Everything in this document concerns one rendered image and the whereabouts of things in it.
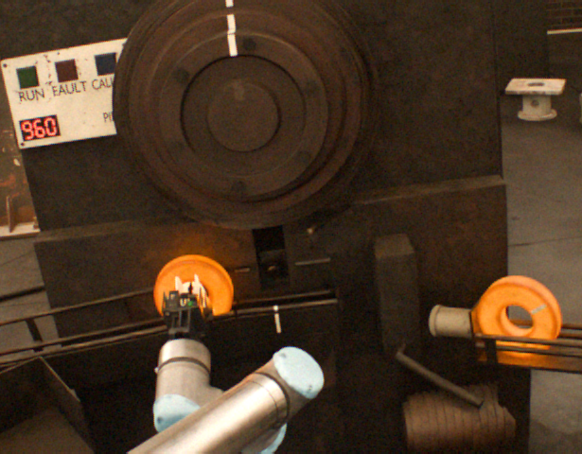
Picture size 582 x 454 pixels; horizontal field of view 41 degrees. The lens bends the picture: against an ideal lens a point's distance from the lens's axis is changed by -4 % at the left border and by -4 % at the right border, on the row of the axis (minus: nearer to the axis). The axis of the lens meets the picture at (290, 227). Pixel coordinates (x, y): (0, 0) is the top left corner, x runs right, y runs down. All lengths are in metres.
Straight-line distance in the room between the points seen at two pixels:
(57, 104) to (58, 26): 0.15
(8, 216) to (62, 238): 2.72
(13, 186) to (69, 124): 2.78
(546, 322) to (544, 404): 1.03
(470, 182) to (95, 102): 0.75
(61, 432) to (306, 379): 0.50
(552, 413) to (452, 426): 0.90
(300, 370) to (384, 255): 0.35
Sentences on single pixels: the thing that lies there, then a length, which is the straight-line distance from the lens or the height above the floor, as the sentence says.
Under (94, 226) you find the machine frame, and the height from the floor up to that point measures 0.87.
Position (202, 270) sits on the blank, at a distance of 1.57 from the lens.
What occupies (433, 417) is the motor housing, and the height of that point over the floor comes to 0.52.
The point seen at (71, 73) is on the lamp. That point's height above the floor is 1.19.
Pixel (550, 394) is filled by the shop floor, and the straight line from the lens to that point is 2.51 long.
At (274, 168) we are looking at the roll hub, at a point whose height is 1.02.
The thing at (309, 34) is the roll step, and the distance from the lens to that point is 1.38.
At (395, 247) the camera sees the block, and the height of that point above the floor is 0.80.
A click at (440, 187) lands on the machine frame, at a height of 0.87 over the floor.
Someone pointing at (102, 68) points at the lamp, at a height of 1.19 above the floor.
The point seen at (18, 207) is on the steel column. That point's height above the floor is 0.13.
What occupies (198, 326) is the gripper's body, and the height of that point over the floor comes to 0.75.
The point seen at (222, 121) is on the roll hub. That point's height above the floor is 1.11.
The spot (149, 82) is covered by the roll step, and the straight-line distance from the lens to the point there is 1.41.
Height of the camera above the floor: 1.45
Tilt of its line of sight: 22 degrees down
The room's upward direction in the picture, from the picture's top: 8 degrees counter-clockwise
